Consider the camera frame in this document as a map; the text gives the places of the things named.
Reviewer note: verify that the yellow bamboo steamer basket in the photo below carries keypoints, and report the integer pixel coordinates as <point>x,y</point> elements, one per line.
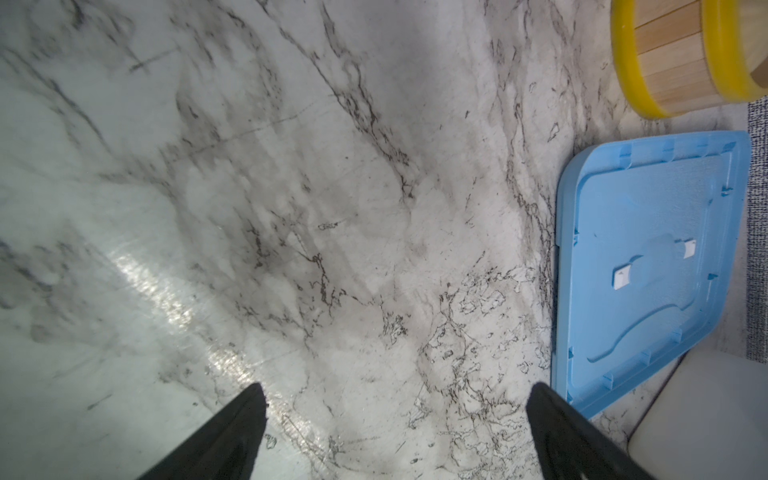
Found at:
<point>675,57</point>

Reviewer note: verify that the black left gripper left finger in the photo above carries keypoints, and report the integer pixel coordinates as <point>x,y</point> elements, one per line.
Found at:
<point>225,447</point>

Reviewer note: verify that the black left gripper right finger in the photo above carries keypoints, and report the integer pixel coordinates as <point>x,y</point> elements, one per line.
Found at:
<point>568,446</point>

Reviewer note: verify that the white plastic storage box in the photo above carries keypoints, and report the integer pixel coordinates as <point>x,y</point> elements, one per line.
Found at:
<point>709,421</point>

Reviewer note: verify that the blue plastic box lid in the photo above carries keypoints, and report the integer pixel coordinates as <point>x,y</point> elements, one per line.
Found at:
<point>646,231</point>

